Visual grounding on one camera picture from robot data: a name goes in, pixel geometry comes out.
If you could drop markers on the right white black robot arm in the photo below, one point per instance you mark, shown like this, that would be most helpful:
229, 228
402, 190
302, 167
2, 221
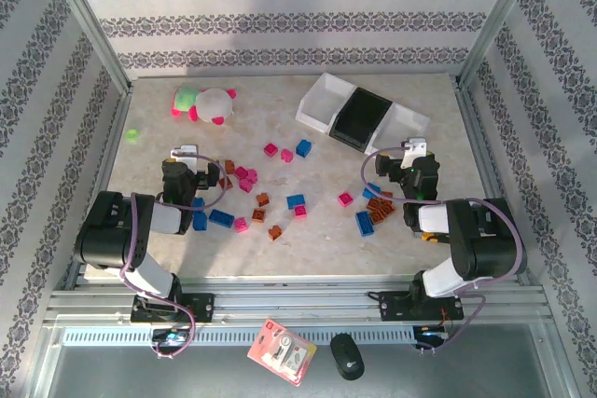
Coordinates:
485, 239

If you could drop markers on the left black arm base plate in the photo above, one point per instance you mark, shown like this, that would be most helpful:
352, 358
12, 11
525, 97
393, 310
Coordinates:
200, 307

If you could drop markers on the left small circuit board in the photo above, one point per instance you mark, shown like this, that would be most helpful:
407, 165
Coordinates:
168, 335

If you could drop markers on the small green ball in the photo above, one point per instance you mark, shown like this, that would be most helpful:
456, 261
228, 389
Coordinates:
132, 135

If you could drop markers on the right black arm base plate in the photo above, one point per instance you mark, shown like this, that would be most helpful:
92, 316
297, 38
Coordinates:
394, 305

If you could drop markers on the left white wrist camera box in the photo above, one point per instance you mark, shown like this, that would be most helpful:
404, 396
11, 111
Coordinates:
184, 153

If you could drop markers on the small circuit board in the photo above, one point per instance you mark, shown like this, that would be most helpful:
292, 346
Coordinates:
431, 333
168, 335

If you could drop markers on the left aluminium table side rail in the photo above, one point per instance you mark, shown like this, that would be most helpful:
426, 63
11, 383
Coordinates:
106, 160

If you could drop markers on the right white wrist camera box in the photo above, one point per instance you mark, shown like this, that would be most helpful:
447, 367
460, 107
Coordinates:
416, 146

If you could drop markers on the long blue lego brick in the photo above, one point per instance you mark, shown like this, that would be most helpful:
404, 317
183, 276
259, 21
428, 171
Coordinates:
365, 223
221, 217

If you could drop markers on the black computer mouse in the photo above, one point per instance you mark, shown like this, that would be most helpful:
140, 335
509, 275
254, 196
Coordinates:
347, 356

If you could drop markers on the red blister pack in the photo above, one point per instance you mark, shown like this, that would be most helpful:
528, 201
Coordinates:
281, 351

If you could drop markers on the white plastic bin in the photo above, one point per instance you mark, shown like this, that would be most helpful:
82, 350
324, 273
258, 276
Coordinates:
403, 120
322, 102

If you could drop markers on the white pink green plush toy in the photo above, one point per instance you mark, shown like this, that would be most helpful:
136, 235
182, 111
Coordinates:
212, 104

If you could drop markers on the right small circuit board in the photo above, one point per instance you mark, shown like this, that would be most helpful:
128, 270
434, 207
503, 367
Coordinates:
431, 333

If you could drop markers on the aluminium table side rail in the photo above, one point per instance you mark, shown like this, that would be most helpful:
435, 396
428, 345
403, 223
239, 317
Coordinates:
106, 160
478, 137

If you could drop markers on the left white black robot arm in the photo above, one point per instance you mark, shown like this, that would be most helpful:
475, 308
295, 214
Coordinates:
112, 230

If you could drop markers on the aluminium mounting rail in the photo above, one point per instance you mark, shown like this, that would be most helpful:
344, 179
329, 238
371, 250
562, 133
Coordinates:
289, 297

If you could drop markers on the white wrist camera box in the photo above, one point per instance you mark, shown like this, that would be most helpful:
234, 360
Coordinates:
184, 153
416, 146

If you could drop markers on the black plastic bin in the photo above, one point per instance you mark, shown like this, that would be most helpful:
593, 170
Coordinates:
359, 120

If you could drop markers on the right aluminium table side rail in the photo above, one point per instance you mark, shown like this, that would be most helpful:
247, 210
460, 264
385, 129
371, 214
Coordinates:
478, 137

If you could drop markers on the left aluminium frame post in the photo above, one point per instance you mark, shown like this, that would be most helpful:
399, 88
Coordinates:
88, 20

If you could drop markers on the right aluminium frame post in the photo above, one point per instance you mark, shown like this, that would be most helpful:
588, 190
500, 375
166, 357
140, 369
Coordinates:
495, 20

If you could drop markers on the aluminium frame post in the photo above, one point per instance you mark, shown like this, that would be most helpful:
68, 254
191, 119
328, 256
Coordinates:
495, 20
88, 20

